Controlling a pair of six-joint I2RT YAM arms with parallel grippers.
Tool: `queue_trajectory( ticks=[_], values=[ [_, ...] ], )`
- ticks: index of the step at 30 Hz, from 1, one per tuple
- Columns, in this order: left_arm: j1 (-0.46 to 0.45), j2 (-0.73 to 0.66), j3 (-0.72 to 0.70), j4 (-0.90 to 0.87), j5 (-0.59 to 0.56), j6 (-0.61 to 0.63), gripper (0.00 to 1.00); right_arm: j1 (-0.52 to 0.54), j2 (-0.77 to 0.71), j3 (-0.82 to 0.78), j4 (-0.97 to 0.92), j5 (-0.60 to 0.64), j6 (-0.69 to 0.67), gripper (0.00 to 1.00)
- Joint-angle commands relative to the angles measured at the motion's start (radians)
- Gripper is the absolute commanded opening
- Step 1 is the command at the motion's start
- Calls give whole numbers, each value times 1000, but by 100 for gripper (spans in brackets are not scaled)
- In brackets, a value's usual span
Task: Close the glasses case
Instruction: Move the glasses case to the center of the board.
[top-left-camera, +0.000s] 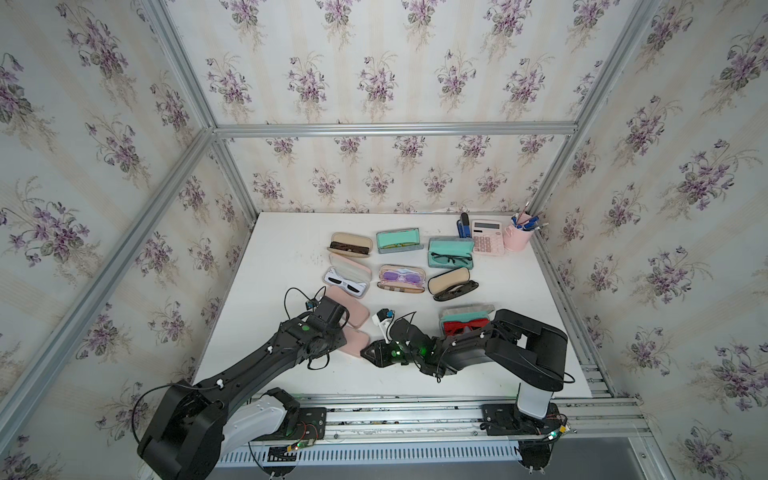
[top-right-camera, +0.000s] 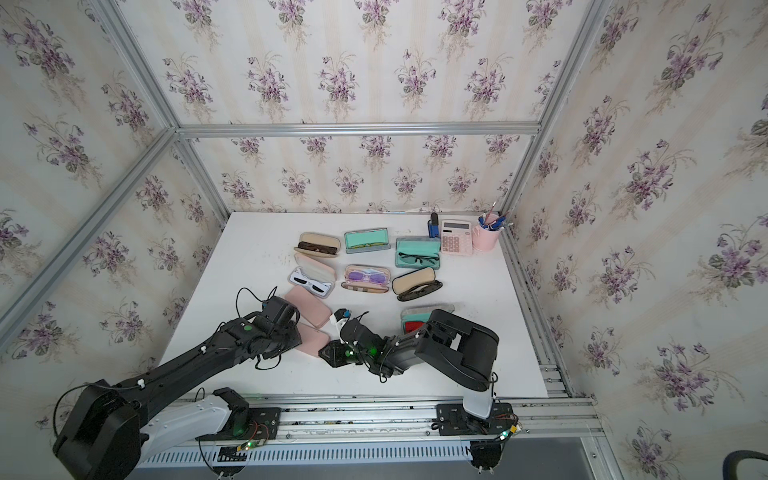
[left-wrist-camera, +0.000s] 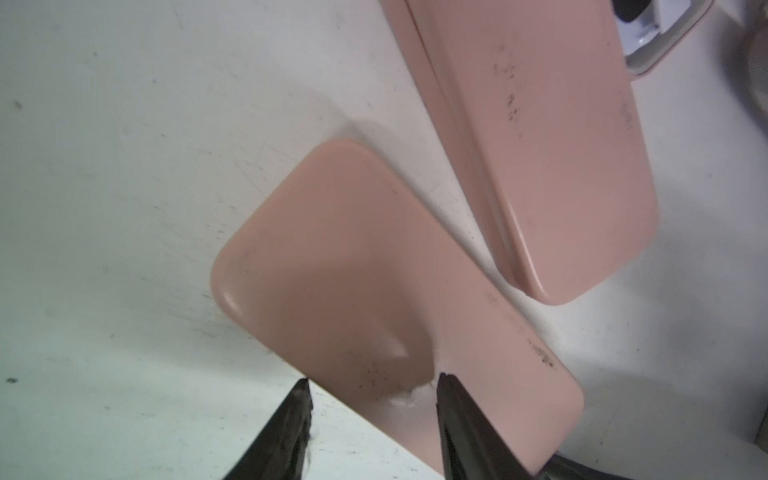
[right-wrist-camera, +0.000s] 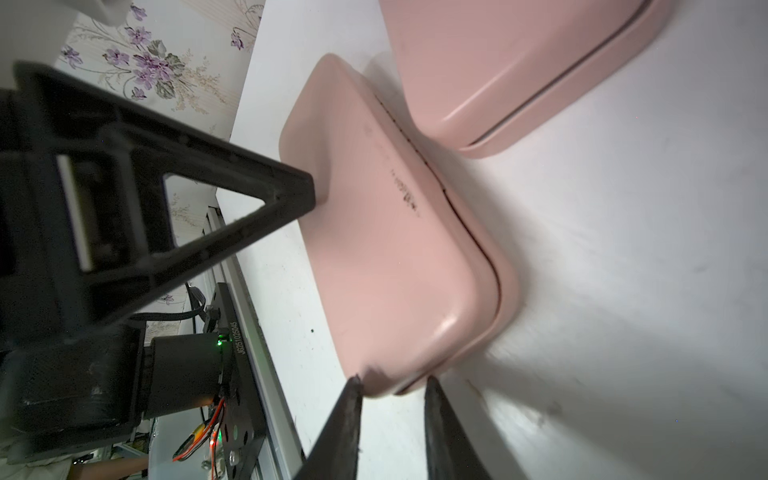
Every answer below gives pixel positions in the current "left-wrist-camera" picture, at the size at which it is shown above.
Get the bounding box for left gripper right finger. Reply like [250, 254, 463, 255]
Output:
[436, 373, 532, 480]

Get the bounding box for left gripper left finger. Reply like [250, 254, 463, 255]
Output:
[223, 378, 313, 480]

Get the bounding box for pink case white sunglasses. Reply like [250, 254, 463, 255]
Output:
[611, 0, 715, 78]

